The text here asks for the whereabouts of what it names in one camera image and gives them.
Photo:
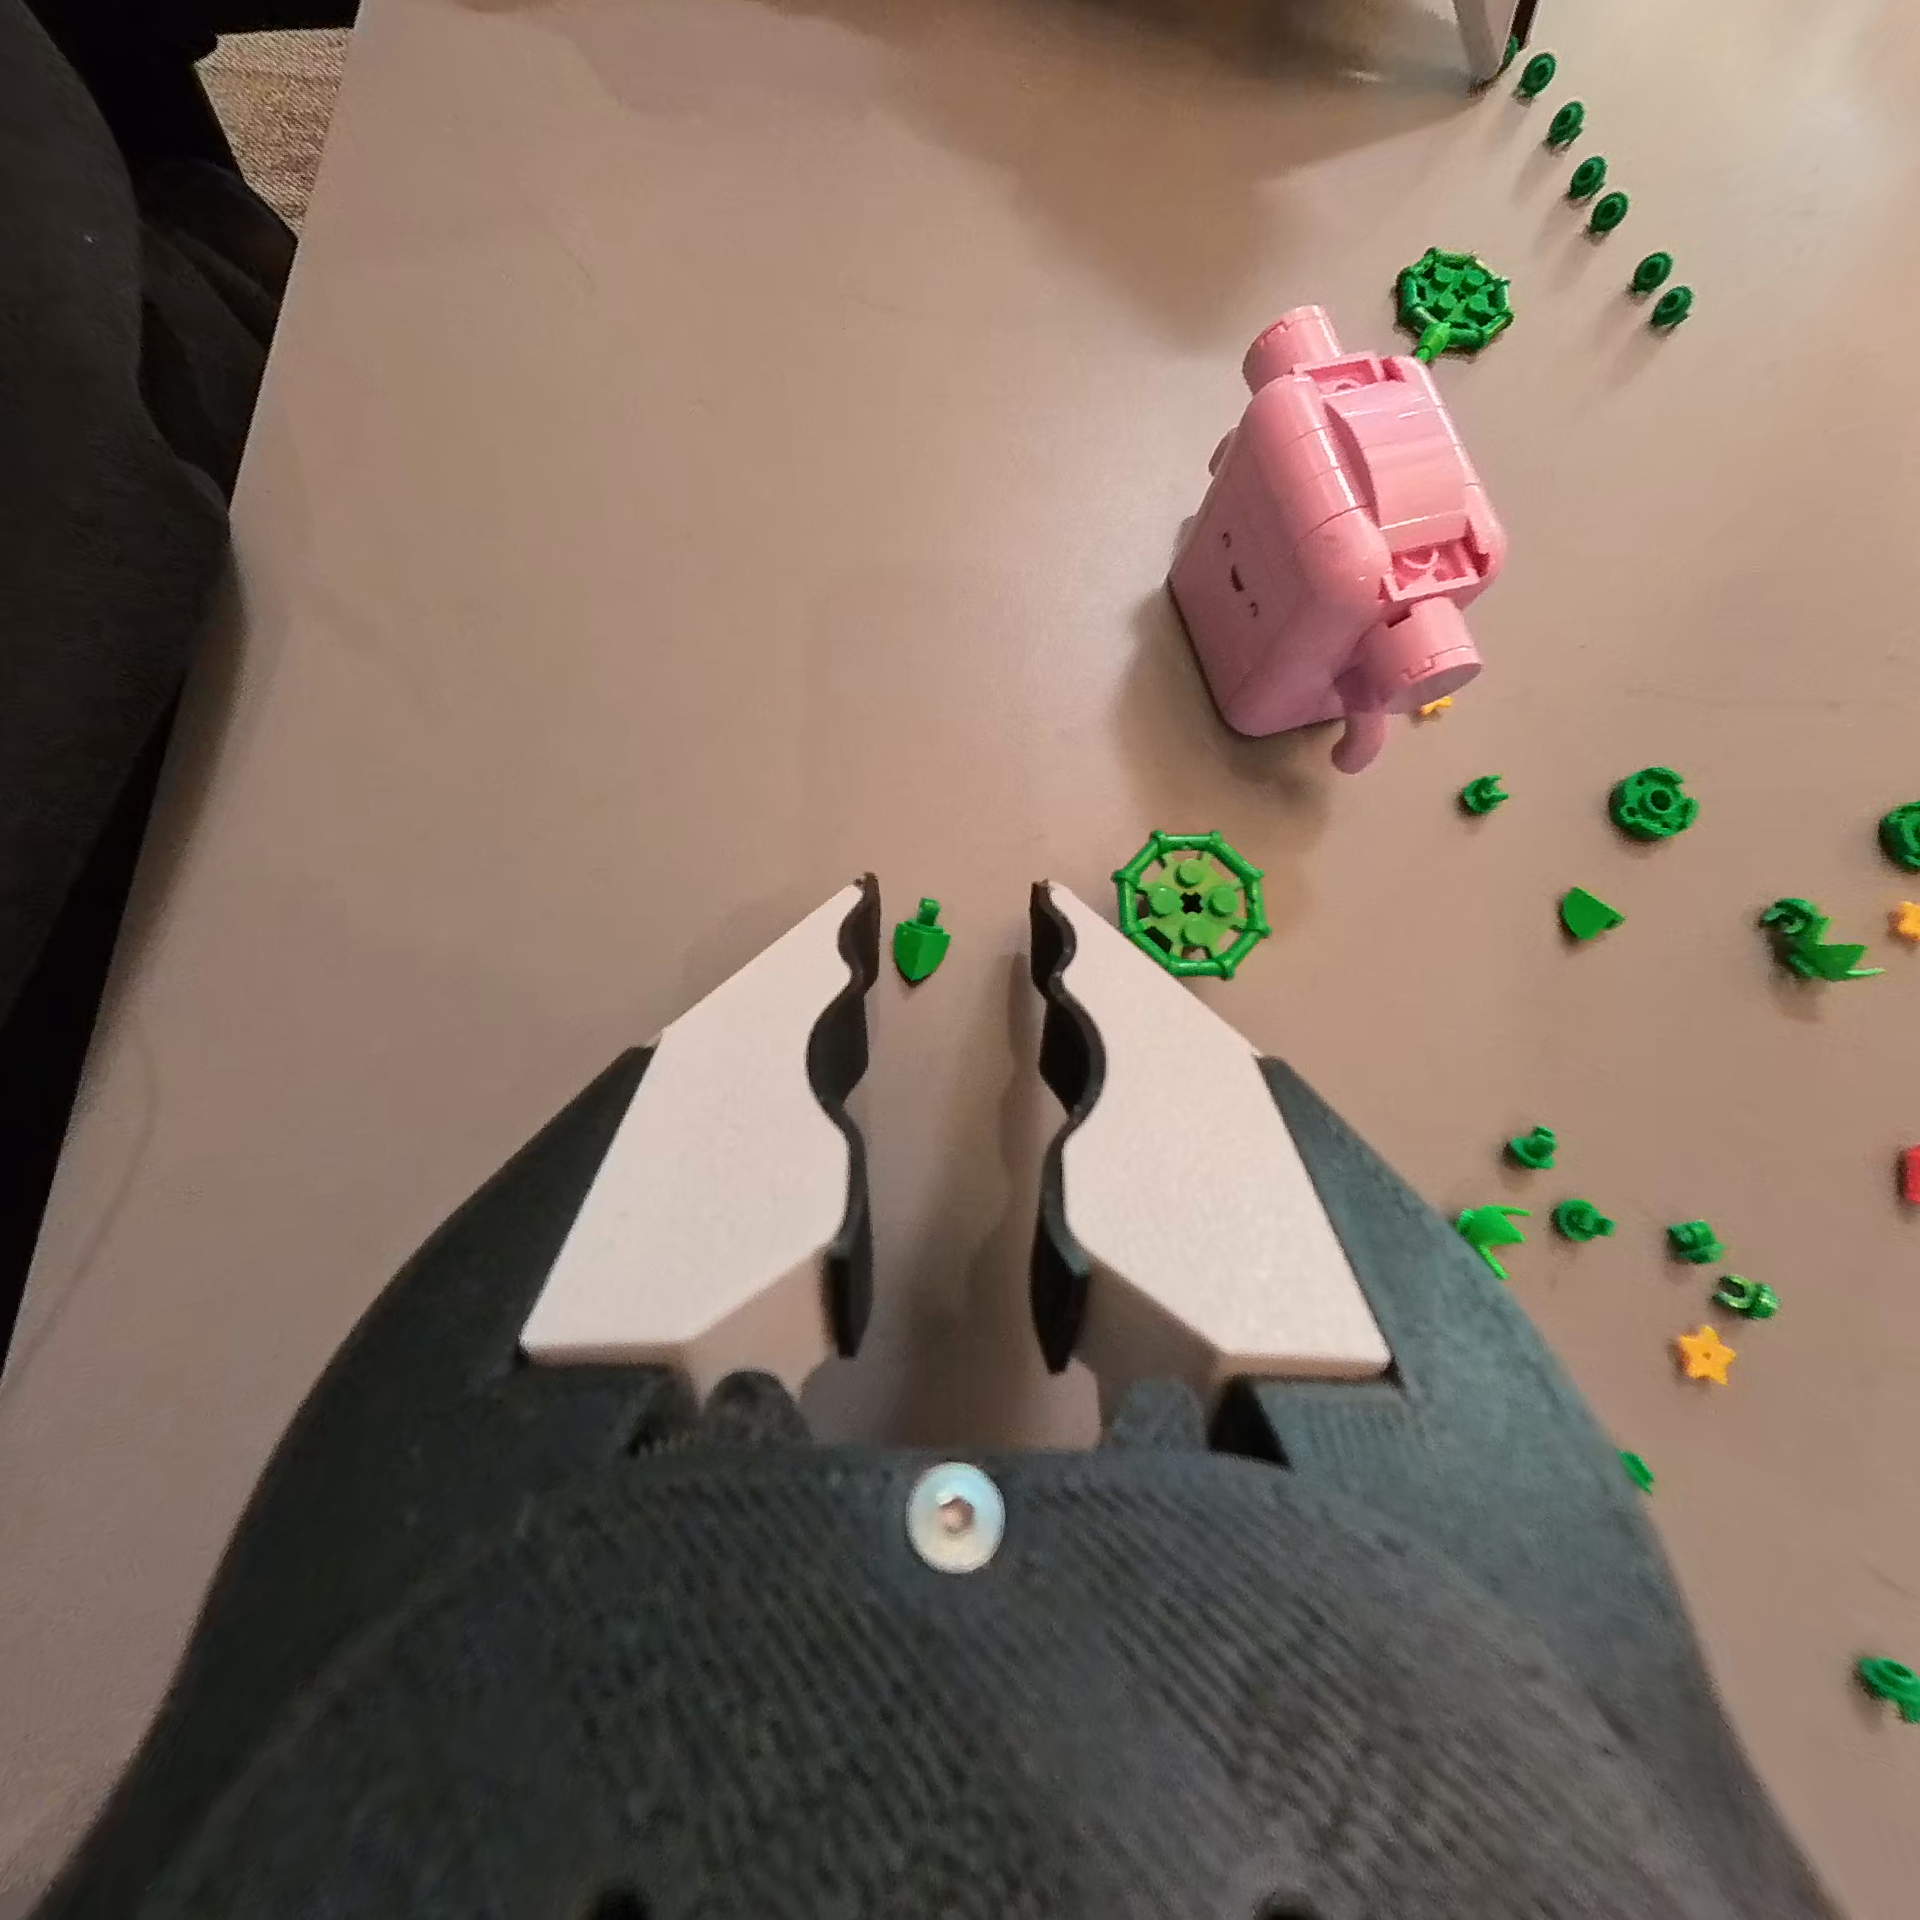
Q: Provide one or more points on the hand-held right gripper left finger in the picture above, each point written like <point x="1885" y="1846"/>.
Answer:
<point x="704" y="1184"/>

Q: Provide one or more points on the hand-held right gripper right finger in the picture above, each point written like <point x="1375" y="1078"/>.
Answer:
<point x="1200" y="1201"/>

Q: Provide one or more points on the small green toy piece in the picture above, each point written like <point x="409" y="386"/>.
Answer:
<point x="917" y="953"/>

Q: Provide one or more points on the green round web piece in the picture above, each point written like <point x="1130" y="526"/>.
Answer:
<point x="1208" y="914"/>

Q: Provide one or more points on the small green clip piece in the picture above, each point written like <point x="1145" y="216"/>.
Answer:
<point x="1745" y="1298"/>
<point x="1695" y="1244"/>
<point x="1891" y="1682"/>
<point x="1531" y="1148"/>
<point x="1635" y="1473"/>
<point x="1580" y="1219"/>

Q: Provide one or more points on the green wedge piece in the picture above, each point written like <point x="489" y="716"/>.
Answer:
<point x="1584" y="914"/>

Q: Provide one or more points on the tiny green flower piece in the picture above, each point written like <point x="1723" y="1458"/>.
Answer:
<point x="1482" y="796"/>

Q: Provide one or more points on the green leafy vine piece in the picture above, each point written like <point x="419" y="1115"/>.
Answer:
<point x="1800" y="937"/>

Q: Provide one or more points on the green web piece with stem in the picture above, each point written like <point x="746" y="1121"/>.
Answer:
<point x="1452" y="292"/>

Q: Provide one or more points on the row of small green studs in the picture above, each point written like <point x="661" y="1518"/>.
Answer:
<point x="1586" y="177"/>

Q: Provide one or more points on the grey stand leg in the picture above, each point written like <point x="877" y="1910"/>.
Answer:
<point x="1483" y="30"/>

